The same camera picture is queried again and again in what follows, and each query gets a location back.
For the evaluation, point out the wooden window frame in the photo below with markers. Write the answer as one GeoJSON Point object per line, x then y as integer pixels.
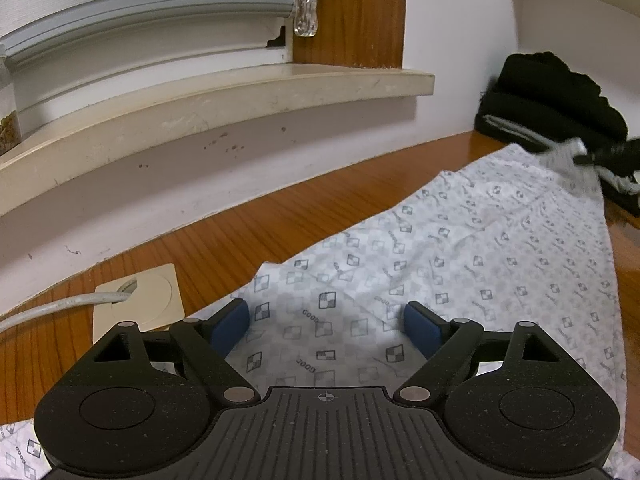
{"type": "Point", "coordinates": [360, 10]}

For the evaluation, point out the grey roller shutter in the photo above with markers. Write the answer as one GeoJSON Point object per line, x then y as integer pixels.
{"type": "Point", "coordinates": [125, 0]}

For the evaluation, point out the beige window sill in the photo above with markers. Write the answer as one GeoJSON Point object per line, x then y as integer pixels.
{"type": "Point", "coordinates": [200, 105]}

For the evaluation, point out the grey folded garment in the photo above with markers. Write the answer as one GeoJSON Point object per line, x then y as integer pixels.
{"type": "Point", "coordinates": [505, 124]}

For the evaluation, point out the white checker-print pajama pants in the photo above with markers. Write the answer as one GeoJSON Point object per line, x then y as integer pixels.
{"type": "Point", "coordinates": [450, 260]}

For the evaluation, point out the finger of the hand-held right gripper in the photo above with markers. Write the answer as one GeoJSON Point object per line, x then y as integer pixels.
{"type": "Point", "coordinates": [615, 155]}

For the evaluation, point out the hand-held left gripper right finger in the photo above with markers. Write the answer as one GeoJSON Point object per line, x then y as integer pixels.
{"type": "Point", "coordinates": [422, 330]}

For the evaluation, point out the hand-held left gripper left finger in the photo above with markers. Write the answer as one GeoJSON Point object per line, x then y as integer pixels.
{"type": "Point", "coordinates": [231, 327]}

